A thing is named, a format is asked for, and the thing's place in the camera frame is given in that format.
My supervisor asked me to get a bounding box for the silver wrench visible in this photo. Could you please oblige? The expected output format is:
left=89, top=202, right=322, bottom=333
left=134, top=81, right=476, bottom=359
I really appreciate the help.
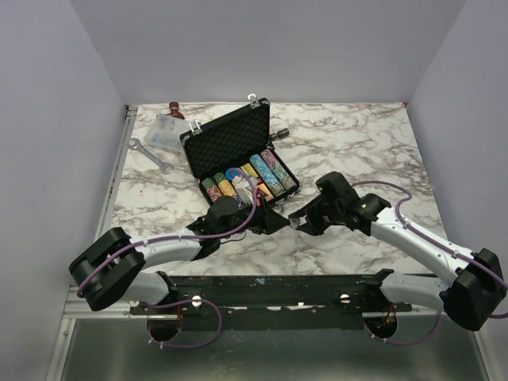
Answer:
left=128, top=138, right=174, bottom=174

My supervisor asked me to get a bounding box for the aluminium extrusion frame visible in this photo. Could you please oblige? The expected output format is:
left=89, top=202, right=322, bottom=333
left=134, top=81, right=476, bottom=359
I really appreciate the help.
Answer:
left=43, top=105, right=138, bottom=381

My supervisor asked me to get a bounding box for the clear plastic organizer box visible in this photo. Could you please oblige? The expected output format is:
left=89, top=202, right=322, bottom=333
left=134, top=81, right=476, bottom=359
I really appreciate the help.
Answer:
left=144, top=114, right=191, bottom=152

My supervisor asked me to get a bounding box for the blue round dealer button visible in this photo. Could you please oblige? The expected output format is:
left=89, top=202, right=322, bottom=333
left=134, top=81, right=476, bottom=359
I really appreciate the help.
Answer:
left=225, top=167, right=244, bottom=183

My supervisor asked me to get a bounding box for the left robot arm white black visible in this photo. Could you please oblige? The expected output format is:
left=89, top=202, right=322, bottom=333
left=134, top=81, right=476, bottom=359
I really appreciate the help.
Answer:
left=68, top=196, right=290, bottom=314

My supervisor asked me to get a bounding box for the black poker set case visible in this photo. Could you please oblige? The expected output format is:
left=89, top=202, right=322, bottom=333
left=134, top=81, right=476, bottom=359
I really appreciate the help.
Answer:
left=179, top=94, right=279, bottom=205

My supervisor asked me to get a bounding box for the light blue chip stack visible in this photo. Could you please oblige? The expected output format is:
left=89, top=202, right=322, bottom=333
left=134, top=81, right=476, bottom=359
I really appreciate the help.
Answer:
left=249, top=154, right=284, bottom=191

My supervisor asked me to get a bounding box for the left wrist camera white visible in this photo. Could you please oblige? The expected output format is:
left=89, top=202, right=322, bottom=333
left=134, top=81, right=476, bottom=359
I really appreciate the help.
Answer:
left=231, top=175, right=258, bottom=204

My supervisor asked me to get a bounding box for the red playing card deck box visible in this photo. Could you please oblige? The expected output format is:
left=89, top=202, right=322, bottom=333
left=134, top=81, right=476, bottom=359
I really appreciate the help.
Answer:
left=256, top=183, right=274, bottom=201

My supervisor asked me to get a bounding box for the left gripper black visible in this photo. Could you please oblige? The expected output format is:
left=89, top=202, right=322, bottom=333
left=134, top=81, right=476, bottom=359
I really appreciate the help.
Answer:
left=218, top=196, right=290, bottom=241

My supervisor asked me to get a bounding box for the green yellow blue chip stack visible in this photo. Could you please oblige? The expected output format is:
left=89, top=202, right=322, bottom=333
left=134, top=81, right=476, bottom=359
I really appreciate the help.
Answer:
left=202, top=172, right=237, bottom=198

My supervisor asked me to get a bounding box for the red white chip stack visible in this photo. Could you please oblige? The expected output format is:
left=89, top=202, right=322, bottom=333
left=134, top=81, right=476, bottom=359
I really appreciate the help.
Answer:
left=206, top=185, right=223, bottom=203

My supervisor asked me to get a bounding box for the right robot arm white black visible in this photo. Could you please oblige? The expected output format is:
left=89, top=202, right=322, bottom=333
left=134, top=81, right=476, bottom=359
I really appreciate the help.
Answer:
left=289, top=171, right=507, bottom=332

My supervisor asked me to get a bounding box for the black cylindrical socket tool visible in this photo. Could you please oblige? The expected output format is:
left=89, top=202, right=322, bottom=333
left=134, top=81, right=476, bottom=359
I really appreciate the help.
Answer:
left=269, top=128, right=290, bottom=140

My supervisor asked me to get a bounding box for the purple green grey chip stack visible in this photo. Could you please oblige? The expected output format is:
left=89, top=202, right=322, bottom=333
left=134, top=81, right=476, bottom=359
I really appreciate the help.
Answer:
left=260, top=149, right=297, bottom=191

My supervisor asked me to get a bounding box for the blue playing card deck box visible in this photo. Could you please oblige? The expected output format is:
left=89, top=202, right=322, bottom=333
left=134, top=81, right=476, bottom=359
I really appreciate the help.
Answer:
left=241, top=163, right=259, bottom=179

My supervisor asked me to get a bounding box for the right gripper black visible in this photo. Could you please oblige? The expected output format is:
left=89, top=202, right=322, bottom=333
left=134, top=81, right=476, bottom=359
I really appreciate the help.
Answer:
left=291, top=194, right=343, bottom=236

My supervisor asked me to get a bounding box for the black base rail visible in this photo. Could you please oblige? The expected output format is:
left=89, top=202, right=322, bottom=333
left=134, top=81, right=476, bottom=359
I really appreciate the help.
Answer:
left=130, top=270, right=412, bottom=331

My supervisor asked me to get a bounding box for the white blue poker chip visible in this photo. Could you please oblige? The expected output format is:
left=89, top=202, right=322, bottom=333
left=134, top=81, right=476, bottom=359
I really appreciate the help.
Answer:
left=289, top=217, right=300, bottom=229

